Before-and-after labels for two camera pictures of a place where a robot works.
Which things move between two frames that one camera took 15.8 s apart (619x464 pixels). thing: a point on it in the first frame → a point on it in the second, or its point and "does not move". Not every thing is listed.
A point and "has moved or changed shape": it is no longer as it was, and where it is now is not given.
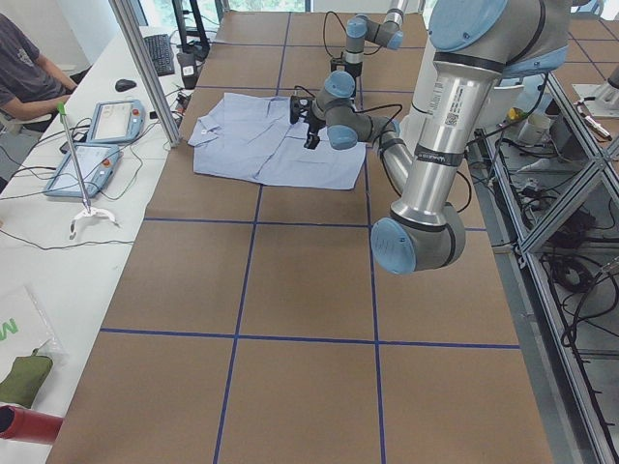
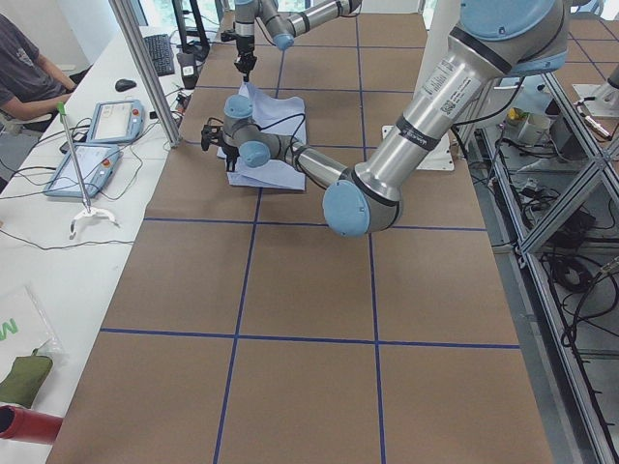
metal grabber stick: [88, 211] does not move
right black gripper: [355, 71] → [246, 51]
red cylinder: [28, 425] does not move
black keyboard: [161, 51] does not move
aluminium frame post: [148, 70] does not move
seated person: [31, 85] does not move
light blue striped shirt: [252, 136] has moved or changed shape
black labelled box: [190, 72] does not move
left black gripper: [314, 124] → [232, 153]
